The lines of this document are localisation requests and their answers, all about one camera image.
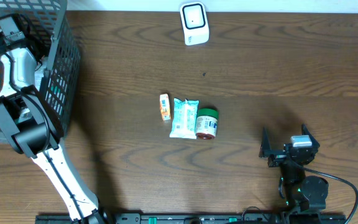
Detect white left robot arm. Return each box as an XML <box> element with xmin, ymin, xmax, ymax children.
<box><xmin>0</xmin><ymin>14</ymin><xmax>113</xmax><ymax>223</ymax></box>

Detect dark mesh basket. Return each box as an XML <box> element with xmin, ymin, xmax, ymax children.
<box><xmin>0</xmin><ymin>0</ymin><xmax>81</xmax><ymax>143</ymax></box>

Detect teal white wipes pack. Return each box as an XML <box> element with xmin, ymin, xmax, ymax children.
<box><xmin>169</xmin><ymin>98</ymin><xmax>199</xmax><ymax>139</ymax></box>

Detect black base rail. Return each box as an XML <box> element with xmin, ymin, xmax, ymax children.
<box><xmin>35</xmin><ymin>212</ymin><xmax>346</xmax><ymax>224</ymax></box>

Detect orange tissue pack cheeks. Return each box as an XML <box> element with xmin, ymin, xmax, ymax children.
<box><xmin>159</xmin><ymin>93</ymin><xmax>171</xmax><ymax>121</ymax></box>

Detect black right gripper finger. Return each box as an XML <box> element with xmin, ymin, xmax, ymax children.
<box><xmin>301</xmin><ymin>124</ymin><xmax>318</xmax><ymax>145</ymax></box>
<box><xmin>259</xmin><ymin>128</ymin><xmax>272</xmax><ymax>158</ymax></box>

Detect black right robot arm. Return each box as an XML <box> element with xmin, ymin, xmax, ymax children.
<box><xmin>259</xmin><ymin>124</ymin><xmax>329</xmax><ymax>220</ymax></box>

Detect green lidded jar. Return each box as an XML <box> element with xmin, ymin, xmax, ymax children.
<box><xmin>195</xmin><ymin>108</ymin><xmax>219</xmax><ymax>140</ymax></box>

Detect white barcode scanner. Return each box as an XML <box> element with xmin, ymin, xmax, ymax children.
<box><xmin>180</xmin><ymin>2</ymin><xmax>209</xmax><ymax>46</ymax></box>

